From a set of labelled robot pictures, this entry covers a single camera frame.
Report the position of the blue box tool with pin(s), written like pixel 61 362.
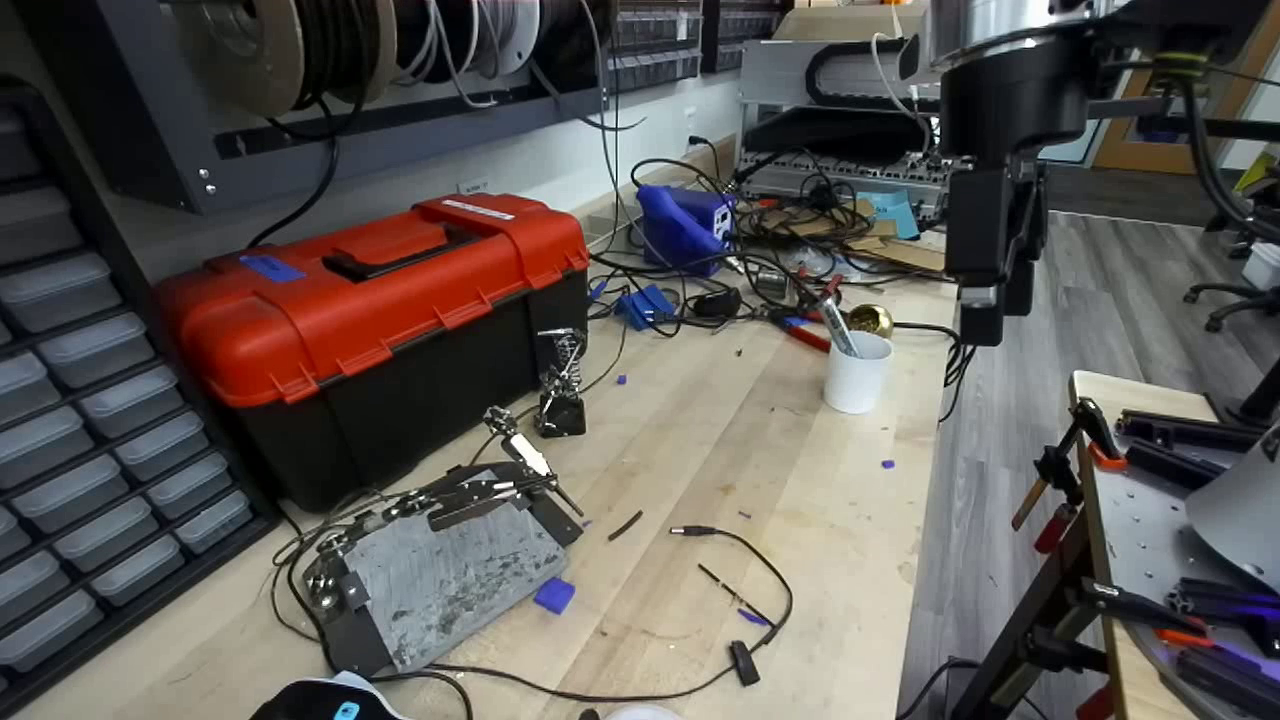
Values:
pixel 686 228

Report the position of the grey metal plate device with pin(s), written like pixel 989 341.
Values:
pixel 415 578

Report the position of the grey marker with black cap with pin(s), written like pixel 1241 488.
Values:
pixel 837 329

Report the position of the white mug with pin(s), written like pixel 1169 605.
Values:
pixel 859 376

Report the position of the side workbench with clamps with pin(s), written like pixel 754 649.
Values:
pixel 1159 566

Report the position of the red handled pliers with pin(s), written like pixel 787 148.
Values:
pixel 797 329

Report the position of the black helping hand stand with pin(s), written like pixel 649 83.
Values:
pixel 562 407

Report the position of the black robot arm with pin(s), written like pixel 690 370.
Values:
pixel 1019 79

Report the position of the red and black toolbox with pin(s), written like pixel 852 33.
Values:
pixel 340 362

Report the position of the small blue connector block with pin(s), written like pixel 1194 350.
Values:
pixel 644 306

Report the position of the gold soldering tip cleaner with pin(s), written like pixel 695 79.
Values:
pixel 868 316

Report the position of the wire spool rack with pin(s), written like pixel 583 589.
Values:
pixel 230 103

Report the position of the grey drawer organizer cabinet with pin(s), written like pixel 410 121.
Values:
pixel 118 488

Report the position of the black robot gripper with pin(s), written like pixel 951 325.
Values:
pixel 997 221

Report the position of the small blue plastic piece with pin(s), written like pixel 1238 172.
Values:
pixel 557 595

